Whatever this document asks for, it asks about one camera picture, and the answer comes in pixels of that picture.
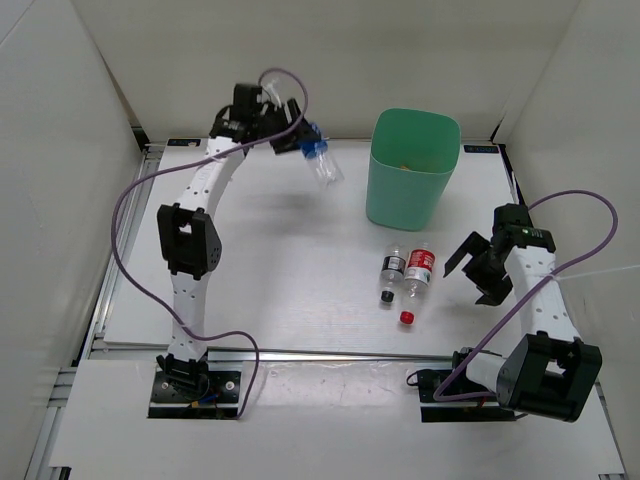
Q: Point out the black label water bottle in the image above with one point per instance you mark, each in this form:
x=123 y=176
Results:
x=392 y=272

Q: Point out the aluminium frame rail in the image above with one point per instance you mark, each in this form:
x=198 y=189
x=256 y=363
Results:
x=300 y=265

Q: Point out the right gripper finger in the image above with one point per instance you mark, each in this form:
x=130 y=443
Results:
x=474 y=245
x=493 y=300

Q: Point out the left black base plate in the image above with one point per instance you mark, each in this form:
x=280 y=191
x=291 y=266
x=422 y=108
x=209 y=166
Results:
x=225 y=390

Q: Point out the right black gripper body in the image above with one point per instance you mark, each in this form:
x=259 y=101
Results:
x=486 y=270

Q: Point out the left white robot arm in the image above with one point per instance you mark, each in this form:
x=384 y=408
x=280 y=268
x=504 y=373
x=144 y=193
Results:
x=188 y=238

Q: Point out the red label water bottle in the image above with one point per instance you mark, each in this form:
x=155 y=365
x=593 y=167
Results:
x=417 y=278

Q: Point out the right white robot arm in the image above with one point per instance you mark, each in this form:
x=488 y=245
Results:
x=551 y=371

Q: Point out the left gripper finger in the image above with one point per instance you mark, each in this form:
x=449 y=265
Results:
x=292 y=111
x=291 y=142

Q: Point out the green plastic bin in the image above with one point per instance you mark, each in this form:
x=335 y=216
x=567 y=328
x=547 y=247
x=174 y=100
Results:
x=430 y=143

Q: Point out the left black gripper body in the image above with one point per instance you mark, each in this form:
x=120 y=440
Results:
x=270 y=123

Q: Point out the blue label water bottle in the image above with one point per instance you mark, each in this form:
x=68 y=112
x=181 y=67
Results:
x=322 y=164

